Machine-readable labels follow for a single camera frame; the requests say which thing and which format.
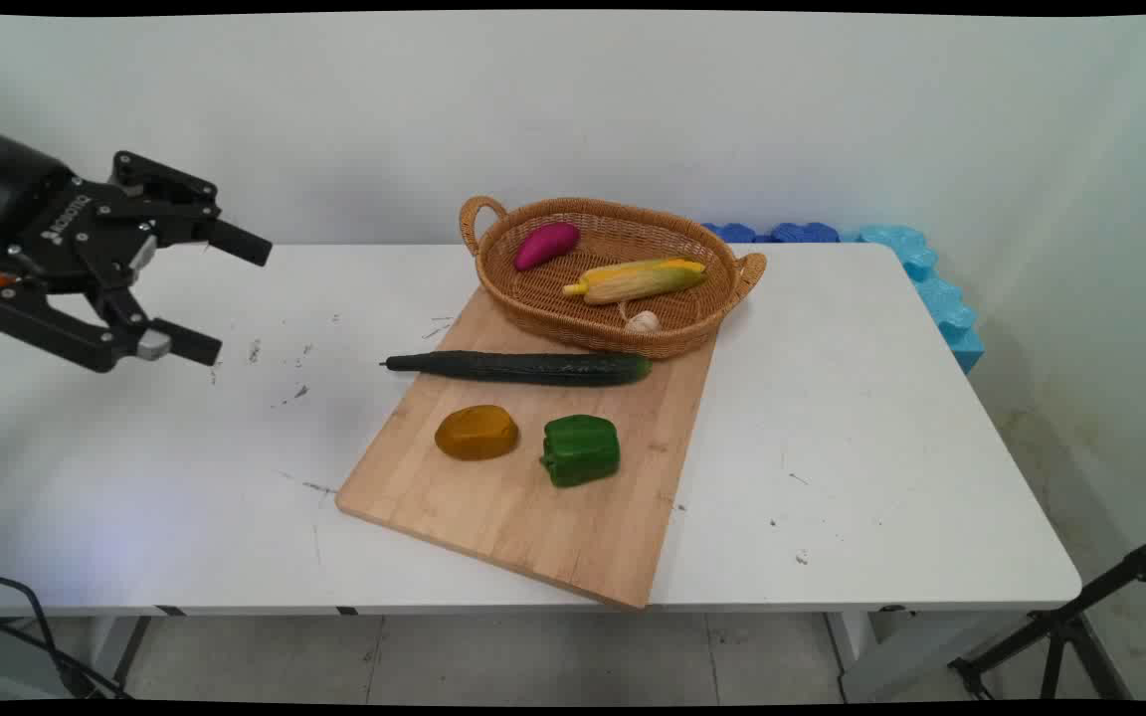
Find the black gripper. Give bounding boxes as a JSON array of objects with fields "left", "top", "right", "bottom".
[{"left": 0, "top": 119, "right": 274, "bottom": 375}]

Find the dark green cucumber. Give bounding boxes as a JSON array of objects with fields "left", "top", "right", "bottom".
[{"left": 380, "top": 350, "right": 653, "bottom": 387}]

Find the white table leg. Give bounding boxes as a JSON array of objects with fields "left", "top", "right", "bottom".
[
  {"left": 825, "top": 609, "right": 1022, "bottom": 703},
  {"left": 86, "top": 615, "right": 152, "bottom": 689}
]

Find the brown potato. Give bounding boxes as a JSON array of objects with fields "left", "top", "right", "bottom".
[{"left": 434, "top": 404, "right": 520, "bottom": 461}]

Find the purple sweet potato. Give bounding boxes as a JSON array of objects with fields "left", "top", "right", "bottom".
[{"left": 513, "top": 222, "right": 582, "bottom": 271}]

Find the woven wicker basket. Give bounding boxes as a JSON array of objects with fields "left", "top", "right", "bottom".
[{"left": 459, "top": 195, "right": 768, "bottom": 360}]

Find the wooden cutting board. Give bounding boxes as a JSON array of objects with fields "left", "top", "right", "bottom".
[{"left": 335, "top": 283, "right": 718, "bottom": 611}]

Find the green bell pepper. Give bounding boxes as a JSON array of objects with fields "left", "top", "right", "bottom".
[{"left": 539, "top": 414, "right": 622, "bottom": 488}]

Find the yellow corn cob with husk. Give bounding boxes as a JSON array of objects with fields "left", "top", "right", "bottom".
[{"left": 562, "top": 258, "right": 708, "bottom": 305}]

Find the dark blue foam mat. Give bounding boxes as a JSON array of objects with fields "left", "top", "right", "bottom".
[{"left": 700, "top": 221, "right": 843, "bottom": 245}]

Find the light blue foam mat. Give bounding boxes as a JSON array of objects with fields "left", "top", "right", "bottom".
[{"left": 840, "top": 225, "right": 985, "bottom": 375}]

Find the black tripod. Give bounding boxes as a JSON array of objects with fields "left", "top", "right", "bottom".
[{"left": 948, "top": 527, "right": 1146, "bottom": 702}]

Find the black cable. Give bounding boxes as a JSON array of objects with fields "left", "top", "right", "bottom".
[{"left": 0, "top": 570, "right": 131, "bottom": 700}]

